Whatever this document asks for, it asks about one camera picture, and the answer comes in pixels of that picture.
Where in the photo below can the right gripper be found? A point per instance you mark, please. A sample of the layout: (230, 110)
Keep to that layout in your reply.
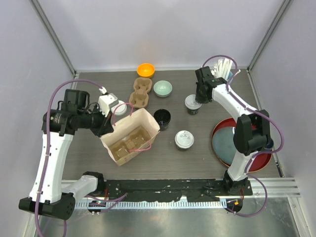
(198, 98)

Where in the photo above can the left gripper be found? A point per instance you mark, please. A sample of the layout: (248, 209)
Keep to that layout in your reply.
(105, 126)

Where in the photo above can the white cup lid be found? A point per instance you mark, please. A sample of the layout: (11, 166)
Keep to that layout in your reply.
(184, 139)
(119, 109)
(191, 103)

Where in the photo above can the pink paper gift bag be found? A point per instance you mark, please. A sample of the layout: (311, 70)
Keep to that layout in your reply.
(140, 117)

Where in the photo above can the cardboard cup carrier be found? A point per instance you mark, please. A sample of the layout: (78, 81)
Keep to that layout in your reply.
(130, 143)
(140, 98)

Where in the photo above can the black paper coffee cup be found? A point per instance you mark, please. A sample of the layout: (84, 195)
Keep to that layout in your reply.
(193, 110)

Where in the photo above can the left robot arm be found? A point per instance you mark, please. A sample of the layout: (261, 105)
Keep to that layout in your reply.
(48, 197)

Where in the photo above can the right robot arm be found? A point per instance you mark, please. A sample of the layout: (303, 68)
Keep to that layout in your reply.
(252, 130)

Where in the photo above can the white wrapped straws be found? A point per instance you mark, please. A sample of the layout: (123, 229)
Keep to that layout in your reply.
(222, 68)

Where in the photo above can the blue straw holder cup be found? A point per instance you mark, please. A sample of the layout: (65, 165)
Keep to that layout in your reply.
(230, 74)

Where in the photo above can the light green bowl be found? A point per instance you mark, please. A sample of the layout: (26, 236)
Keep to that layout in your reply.
(163, 88)

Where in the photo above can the blue plate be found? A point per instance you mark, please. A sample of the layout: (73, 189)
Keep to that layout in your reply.
(223, 144)

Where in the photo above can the orange bowl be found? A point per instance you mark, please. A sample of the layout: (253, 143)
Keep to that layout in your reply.
(145, 70)

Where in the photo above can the dark blue mug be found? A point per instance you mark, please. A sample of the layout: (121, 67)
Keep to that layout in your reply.
(269, 145)

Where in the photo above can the red round tray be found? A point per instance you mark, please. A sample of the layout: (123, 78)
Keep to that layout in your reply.
(260, 162)

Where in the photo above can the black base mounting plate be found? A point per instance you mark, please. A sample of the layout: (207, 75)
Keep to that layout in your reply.
(168, 190)

